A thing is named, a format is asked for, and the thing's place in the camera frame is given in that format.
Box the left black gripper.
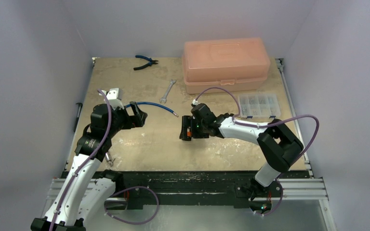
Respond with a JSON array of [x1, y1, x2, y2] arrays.
[[106, 101, 146, 138]]

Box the orange black padlock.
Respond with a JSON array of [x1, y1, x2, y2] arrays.
[[186, 127, 192, 141]]

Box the blue cable lock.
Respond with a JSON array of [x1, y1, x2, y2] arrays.
[[105, 102, 179, 162]]

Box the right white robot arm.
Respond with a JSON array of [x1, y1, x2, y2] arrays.
[[179, 103, 304, 200]]

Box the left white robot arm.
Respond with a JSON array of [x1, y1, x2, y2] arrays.
[[30, 102, 147, 231]]

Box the silver open end wrench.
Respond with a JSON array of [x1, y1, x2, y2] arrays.
[[159, 79, 176, 103]]

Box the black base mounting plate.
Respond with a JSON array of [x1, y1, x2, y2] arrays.
[[116, 170, 309, 210]]

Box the clear plastic screw organizer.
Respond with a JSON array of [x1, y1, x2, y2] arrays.
[[238, 93, 281, 119]]

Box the pink translucent plastic toolbox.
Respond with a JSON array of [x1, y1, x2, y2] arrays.
[[182, 38, 271, 94]]

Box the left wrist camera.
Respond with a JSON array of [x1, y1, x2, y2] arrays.
[[101, 88, 125, 110]]

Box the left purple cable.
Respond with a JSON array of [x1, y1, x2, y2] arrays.
[[49, 89, 113, 231]]

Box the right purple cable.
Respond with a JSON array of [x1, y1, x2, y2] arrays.
[[194, 87, 320, 179]]

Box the blue handled pliers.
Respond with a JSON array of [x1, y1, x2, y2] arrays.
[[133, 55, 159, 71]]

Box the black handle tool at edge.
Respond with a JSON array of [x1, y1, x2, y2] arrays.
[[73, 103, 83, 132]]

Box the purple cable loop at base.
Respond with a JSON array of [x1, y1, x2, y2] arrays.
[[104, 186, 159, 226]]

